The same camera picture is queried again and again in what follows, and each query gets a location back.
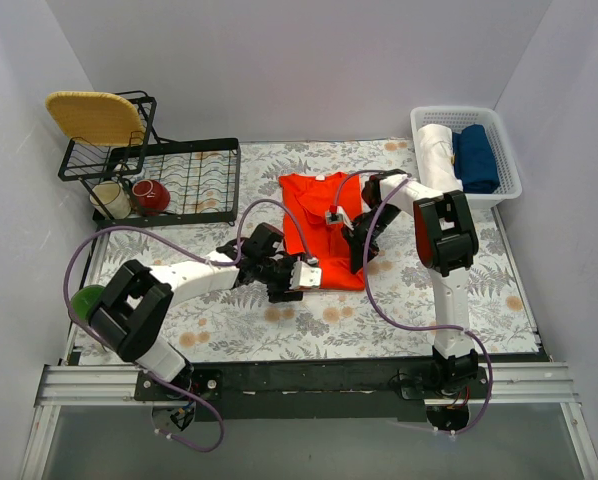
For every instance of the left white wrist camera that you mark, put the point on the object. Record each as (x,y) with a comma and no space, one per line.
(305,277)

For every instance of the green floral mug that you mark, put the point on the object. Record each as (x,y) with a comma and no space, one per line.
(85,300)

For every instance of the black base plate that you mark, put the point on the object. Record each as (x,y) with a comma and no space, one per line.
(395,388)

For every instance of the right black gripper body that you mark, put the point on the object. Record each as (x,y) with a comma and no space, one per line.
(355,238)

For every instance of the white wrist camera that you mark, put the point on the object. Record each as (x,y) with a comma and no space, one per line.
(337,215)
(305,277)

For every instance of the cream mug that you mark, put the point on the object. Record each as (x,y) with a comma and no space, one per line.
(110,200)

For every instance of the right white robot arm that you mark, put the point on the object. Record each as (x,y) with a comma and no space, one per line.
(446,244)

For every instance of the woven yellow plate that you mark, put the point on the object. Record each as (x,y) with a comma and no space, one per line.
(96,118)

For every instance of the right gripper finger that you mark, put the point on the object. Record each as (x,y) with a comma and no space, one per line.
(373,247)
(356,245)

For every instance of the rolled white t shirt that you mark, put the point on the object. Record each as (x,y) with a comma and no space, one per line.
(437,158)

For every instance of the orange t shirt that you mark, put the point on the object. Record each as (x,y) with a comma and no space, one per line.
(309,198)

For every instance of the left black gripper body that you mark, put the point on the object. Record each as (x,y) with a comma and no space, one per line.
(283,276)

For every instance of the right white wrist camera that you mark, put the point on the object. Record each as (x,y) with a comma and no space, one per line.
(337,215)

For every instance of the black wire dish rack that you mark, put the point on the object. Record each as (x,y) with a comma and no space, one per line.
(202,176)

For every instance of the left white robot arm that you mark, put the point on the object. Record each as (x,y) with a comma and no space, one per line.
(129,312)

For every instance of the rolled blue t shirt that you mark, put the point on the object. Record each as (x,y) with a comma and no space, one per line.
(474,161)

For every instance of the floral table mat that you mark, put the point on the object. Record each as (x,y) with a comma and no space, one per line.
(391,319)

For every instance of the white plastic basket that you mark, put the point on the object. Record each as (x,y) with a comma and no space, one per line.
(458,118)

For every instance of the aluminium frame rail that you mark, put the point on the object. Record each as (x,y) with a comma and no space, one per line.
(125,385)

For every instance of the red mug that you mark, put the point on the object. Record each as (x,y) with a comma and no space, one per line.
(150,197)

